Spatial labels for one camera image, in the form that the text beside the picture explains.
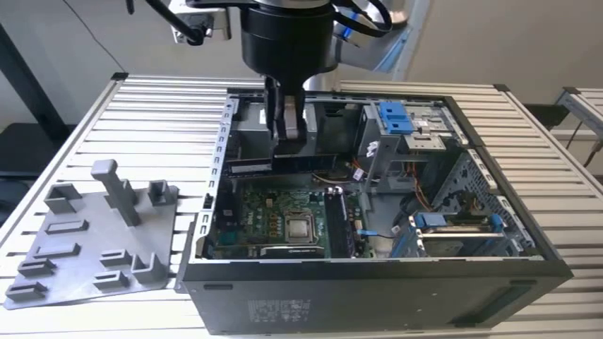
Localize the black open PC case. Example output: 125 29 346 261
174 87 574 336

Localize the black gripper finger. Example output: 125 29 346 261
262 76 284 157
274 92 309 156

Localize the blue drive latch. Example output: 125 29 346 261
377 100 412 137

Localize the blue disk carrier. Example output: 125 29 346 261
409 213 504 258

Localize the grey power supply unit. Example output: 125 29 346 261
229 101 317 188

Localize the grey disk bay cage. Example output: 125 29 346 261
393 210 536 259

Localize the blue connector with black wire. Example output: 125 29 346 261
356 227 406 242

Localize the thin black wall wire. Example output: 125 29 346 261
62 0 126 74

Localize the white silver wrist camera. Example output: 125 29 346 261
172 6 232 45

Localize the orange wire bundle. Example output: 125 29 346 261
408 160 432 213

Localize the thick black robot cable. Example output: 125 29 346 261
145 0 208 46

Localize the grey plastic parts rack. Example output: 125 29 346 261
1 158 182 311

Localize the black box beyond table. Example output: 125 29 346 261
521 103 569 132

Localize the black graphics card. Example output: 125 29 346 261
257 245 326 261

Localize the silver CPU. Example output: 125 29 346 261
284 218 316 244

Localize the black CPU socket frame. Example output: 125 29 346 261
280 210 317 245

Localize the grey metal drive cage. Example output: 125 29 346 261
356 100 450 194

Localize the neighbouring metal slat table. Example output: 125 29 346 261
548 86 603 167

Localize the silver drive bracket plate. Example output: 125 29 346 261
404 136 446 153

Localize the green motherboard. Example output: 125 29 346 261
209 189 376 261

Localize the white wire bundle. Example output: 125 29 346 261
312 172 354 185

